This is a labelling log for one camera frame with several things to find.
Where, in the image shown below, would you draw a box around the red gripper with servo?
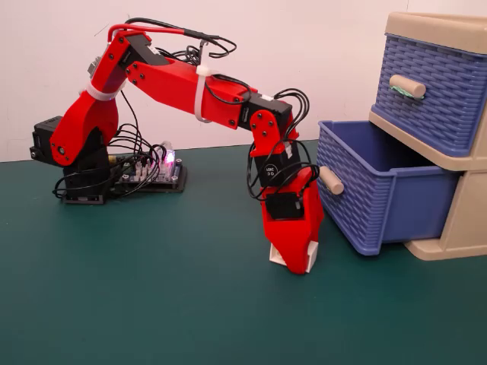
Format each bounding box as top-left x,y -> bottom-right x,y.
260,165 -> 325,276

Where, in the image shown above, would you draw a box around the white toy building brick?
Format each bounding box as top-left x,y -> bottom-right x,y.
269,240 -> 320,275

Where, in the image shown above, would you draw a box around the blue wicker drawer plain handle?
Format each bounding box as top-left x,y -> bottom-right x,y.
316,119 -> 462,257

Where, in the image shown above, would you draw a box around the dark green table mat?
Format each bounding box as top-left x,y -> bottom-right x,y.
0,135 -> 487,365

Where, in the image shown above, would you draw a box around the robot controller circuit board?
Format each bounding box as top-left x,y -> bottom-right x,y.
111,149 -> 189,194

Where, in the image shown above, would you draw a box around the white zip tie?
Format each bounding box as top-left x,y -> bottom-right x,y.
84,81 -> 127,103
194,65 -> 217,125

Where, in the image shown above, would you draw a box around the green tape strip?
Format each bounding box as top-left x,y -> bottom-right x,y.
389,84 -> 425,102

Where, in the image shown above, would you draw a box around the beige plastic drawer cabinet frame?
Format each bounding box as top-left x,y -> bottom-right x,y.
368,11 -> 487,262

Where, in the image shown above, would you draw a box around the blue wicker drawer taped handle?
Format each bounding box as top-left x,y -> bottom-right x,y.
370,32 -> 487,157

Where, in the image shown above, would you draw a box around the black power cable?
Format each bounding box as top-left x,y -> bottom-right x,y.
116,90 -> 144,155

